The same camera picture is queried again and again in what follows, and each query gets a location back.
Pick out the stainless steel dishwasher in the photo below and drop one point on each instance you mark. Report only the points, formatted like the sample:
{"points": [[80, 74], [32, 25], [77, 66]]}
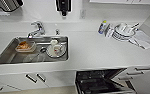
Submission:
{"points": [[101, 83]]}

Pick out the white cup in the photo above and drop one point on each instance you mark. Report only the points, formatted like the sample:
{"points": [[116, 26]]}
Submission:
{"points": [[56, 49]]}

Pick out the blue dish soap bottle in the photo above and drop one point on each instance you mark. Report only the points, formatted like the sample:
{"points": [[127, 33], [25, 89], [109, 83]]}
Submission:
{"points": [[102, 27]]}

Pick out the small white bottle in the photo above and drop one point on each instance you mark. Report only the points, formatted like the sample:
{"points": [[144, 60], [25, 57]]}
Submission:
{"points": [[109, 31]]}

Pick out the chrome faucet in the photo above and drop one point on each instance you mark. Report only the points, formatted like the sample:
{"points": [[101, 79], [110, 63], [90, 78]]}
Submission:
{"points": [[37, 29]]}

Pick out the black soap dispenser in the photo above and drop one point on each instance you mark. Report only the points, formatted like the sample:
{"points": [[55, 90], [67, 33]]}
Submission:
{"points": [[63, 6]]}

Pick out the white under-sink cabinet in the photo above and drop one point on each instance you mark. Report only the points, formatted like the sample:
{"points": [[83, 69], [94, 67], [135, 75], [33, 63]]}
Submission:
{"points": [[41, 80]]}

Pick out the orange bowl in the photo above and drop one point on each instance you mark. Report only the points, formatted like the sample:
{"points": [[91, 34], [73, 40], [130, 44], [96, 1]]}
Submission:
{"points": [[25, 46]]}

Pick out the steel kitchen sink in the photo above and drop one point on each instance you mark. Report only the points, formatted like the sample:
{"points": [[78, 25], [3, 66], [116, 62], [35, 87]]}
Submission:
{"points": [[7, 55]]}

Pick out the white drawer stack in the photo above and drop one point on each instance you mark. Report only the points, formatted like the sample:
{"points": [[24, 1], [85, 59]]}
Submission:
{"points": [[139, 71], [1, 87]]}

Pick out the white dish towel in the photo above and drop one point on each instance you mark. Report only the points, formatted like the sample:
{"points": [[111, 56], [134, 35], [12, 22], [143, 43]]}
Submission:
{"points": [[143, 40]]}

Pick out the white wall outlet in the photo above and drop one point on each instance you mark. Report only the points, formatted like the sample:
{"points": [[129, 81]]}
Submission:
{"points": [[82, 13]]}

